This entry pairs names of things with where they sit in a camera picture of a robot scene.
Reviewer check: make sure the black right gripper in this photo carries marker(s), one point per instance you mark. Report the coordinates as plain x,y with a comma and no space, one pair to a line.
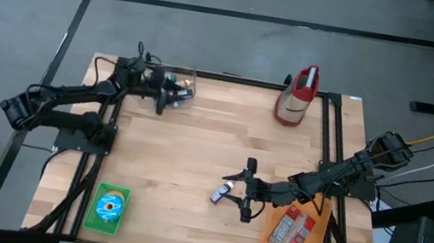
262,192

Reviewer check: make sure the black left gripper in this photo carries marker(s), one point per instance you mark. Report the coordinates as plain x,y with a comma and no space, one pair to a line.
158,84

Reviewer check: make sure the red snack packet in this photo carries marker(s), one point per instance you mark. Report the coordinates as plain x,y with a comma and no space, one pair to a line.
282,232

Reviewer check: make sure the red grey staples pack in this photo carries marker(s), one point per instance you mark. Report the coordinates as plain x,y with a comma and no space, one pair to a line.
303,233

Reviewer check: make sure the yellow toy donut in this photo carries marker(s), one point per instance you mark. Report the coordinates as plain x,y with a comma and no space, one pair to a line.
117,194

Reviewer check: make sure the blue frosted toy donut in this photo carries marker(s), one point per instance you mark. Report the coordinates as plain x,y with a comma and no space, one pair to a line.
109,206

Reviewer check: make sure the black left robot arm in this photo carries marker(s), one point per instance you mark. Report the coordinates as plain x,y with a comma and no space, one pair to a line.
74,93

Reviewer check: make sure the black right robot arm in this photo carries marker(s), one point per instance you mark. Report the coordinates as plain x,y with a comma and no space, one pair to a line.
348,169

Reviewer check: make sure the clear plastic bin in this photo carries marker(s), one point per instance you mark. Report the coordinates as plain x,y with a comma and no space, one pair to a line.
191,76

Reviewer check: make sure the green plastic tray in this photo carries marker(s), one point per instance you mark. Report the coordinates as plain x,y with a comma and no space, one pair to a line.
91,223

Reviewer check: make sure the black aluminium table frame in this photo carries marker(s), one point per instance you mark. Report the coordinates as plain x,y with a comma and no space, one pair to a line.
249,82

